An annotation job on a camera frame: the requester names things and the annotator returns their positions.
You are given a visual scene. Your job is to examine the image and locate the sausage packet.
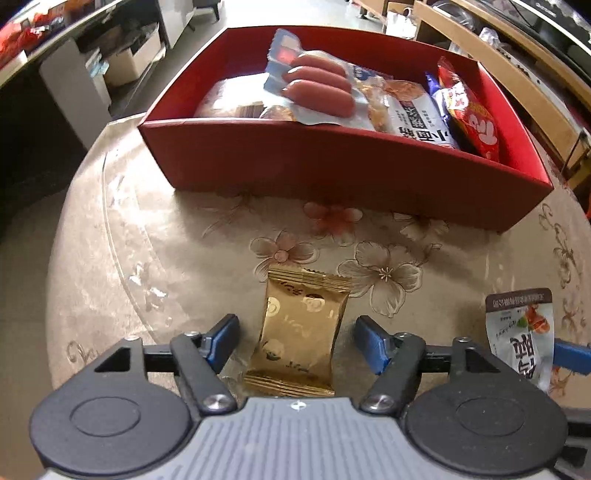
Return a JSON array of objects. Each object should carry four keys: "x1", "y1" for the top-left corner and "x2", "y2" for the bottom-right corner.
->
[{"x1": 263, "y1": 28, "x2": 393, "y2": 126}]

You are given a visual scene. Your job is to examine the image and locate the grey sofa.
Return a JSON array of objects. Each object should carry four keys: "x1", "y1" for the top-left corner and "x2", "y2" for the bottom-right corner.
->
[{"x1": 191, "y1": 0, "x2": 227, "y2": 21}]

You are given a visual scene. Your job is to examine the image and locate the black television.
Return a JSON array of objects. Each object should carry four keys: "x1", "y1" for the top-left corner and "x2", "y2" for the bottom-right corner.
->
[{"x1": 508, "y1": 0, "x2": 591, "y2": 61}]

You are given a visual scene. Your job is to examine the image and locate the white storage box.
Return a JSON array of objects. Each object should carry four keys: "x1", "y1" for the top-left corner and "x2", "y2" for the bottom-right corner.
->
[{"x1": 104, "y1": 23, "x2": 167, "y2": 88}]

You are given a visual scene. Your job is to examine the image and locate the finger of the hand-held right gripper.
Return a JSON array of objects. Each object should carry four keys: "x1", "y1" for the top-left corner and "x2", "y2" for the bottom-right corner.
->
[{"x1": 552, "y1": 339, "x2": 591, "y2": 373}]

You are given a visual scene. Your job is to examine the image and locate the round pastry clear packet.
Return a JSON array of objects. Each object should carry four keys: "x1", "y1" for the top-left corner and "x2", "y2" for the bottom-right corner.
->
[{"x1": 193, "y1": 78, "x2": 269, "y2": 120}]

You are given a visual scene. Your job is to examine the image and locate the gold foil snack packet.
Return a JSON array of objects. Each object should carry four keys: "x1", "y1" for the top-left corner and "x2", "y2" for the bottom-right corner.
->
[{"x1": 243, "y1": 268, "x2": 352, "y2": 398}]

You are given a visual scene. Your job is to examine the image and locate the white plastic bag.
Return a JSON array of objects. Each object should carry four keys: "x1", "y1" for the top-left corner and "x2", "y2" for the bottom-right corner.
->
[{"x1": 385, "y1": 2, "x2": 419, "y2": 38}]

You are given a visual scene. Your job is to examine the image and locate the pile of red packets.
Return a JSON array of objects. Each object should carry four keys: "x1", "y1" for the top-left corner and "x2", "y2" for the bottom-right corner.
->
[{"x1": 0, "y1": 14, "x2": 51, "y2": 65}]

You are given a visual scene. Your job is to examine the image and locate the dark long side cabinet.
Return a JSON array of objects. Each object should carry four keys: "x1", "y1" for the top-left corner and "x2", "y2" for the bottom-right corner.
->
[{"x1": 0, "y1": 0, "x2": 199, "y2": 155}]

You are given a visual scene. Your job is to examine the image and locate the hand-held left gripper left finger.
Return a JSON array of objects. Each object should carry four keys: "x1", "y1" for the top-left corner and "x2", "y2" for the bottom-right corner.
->
[{"x1": 92, "y1": 314, "x2": 240, "y2": 414}]

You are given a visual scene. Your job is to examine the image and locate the blue foil snack packet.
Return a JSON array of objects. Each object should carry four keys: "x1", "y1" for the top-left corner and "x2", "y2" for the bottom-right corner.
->
[{"x1": 424, "y1": 70, "x2": 455, "y2": 139}]

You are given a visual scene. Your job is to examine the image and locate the red orange snack packet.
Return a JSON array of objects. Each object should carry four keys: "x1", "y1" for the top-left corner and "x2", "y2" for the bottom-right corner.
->
[{"x1": 436, "y1": 56, "x2": 502, "y2": 163}]

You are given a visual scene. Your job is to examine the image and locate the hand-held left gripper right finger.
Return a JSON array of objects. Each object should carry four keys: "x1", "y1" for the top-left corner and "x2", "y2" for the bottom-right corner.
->
[{"x1": 355, "y1": 315, "x2": 502, "y2": 414}]

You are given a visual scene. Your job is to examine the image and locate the clear bag of golden snacks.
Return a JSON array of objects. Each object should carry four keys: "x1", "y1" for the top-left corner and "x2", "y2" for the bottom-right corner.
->
[{"x1": 353, "y1": 69, "x2": 460, "y2": 149}]

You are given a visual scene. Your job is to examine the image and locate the white container blue latch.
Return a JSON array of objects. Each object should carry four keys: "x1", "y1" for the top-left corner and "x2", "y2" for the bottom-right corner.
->
[{"x1": 81, "y1": 46, "x2": 112, "y2": 93}]

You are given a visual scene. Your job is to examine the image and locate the wooden television stand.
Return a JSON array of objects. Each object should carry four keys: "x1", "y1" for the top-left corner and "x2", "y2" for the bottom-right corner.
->
[{"x1": 355, "y1": 0, "x2": 591, "y2": 195}]

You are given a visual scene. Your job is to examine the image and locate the crinkled plastic bag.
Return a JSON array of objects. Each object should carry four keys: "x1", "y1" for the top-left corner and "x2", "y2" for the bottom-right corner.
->
[{"x1": 478, "y1": 27, "x2": 504, "y2": 49}]

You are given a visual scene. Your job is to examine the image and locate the red cardboard box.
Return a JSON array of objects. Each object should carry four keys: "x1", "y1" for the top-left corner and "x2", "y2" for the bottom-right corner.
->
[{"x1": 137, "y1": 27, "x2": 555, "y2": 234}]

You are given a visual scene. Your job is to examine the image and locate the silver grey snack pouch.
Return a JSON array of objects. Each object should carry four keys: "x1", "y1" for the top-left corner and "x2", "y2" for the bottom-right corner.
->
[{"x1": 485, "y1": 288, "x2": 555, "y2": 394}]

